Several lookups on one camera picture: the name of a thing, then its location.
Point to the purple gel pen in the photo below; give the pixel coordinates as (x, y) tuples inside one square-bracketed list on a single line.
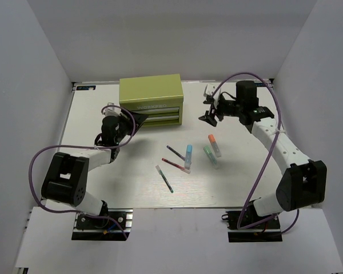
[(176, 153)]

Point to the green metal drawer chest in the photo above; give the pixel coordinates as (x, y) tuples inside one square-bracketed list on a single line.
[(160, 97)]

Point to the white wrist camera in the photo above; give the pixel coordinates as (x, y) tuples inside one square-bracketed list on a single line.
[(211, 97), (110, 110)]

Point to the green highlighter marker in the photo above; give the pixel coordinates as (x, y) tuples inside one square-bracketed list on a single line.
[(211, 157)]

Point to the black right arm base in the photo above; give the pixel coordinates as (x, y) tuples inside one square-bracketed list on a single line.
[(267, 232)]

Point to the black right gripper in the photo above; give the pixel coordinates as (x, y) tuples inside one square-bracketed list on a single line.
[(218, 112)]

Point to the blue label sticker left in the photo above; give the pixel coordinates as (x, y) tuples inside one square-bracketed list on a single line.
[(86, 88)]

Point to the orange highlighter marker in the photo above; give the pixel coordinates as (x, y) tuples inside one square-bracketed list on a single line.
[(214, 145)]

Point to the red gel pen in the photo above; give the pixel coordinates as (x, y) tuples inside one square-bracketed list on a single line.
[(176, 166)]

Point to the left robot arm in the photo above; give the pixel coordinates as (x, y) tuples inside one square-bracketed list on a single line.
[(66, 178)]

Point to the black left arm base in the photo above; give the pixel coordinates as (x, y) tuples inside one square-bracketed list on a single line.
[(90, 229)]

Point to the green gel pen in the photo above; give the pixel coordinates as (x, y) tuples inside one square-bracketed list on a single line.
[(164, 178)]

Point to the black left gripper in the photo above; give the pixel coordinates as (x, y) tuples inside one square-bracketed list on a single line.
[(140, 119)]

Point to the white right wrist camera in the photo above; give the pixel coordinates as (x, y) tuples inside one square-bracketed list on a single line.
[(211, 97)]

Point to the blue highlighter marker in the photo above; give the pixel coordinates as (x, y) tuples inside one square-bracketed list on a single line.
[(188, 156)]

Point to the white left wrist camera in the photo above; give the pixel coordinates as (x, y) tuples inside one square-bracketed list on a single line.
[(110, 110)]

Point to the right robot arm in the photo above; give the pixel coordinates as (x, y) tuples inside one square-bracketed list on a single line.
[(303, 180)]

